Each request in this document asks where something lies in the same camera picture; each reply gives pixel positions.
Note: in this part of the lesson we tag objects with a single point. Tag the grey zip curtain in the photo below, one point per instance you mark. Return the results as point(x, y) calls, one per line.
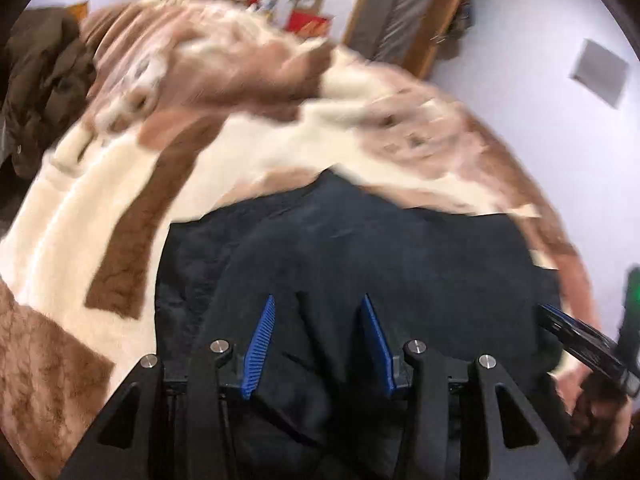
point(400, 15)

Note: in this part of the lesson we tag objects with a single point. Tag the grey wall panel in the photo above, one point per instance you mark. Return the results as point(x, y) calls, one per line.
point(600, 72)

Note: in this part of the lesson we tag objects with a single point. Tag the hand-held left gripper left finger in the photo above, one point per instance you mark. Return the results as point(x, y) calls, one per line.
point(257, 350)

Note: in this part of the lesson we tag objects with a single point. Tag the brown printed blanket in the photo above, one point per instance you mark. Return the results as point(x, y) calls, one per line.
point(100, 210)

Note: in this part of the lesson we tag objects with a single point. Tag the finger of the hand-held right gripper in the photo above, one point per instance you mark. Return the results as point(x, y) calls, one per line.
point(580, 327)
point(590, 360)

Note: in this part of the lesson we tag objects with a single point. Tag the black puffer jacket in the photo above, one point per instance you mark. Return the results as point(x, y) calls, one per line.
point(325, 240)

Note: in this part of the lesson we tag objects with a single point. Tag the open cardboard box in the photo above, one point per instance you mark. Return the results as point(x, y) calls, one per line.
point(306, 1)

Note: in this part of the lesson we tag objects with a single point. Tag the brown puffer jacket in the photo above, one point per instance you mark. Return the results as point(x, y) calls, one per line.
point(40, 75)

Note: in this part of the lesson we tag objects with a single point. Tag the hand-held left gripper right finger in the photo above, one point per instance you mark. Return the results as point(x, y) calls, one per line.
point(380, 350)

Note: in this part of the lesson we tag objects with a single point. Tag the hanging bag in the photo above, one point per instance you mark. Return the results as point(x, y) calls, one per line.
point(460, 25)

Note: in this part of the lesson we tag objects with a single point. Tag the person's right hand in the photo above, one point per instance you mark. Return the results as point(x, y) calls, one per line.
point(600, 425)

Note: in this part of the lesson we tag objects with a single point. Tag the red box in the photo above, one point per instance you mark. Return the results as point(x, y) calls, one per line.
point(307, 22)

